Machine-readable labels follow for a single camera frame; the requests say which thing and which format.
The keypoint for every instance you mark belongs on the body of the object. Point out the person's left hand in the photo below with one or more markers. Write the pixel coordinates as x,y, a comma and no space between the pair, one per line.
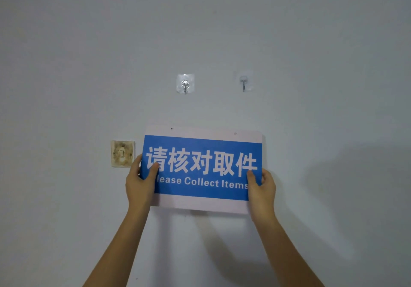
138,189

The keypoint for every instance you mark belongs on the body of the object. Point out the person's right hand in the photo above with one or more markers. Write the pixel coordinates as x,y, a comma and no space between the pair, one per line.
262,197

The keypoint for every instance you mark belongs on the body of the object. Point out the person's left thumb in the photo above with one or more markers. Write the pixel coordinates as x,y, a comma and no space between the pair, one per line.
151,172

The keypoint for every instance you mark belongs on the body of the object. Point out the person's right thumb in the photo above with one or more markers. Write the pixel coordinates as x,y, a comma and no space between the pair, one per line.
252,179

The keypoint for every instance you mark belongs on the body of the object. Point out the blue and white sign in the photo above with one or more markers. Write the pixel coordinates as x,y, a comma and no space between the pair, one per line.
202,164

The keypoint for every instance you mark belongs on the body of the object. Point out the person's left forearm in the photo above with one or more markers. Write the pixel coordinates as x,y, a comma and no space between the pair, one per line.
119,248

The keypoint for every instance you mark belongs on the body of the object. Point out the person's right forearm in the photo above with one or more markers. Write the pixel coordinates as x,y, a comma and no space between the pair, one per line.
282,253

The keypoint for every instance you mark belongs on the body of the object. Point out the stained adhesive residue patch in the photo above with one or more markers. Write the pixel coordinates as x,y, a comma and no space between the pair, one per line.
122,154

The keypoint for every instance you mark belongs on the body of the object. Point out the clear adhesive wall hook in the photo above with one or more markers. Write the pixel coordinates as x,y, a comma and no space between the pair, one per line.
185,84
243,81

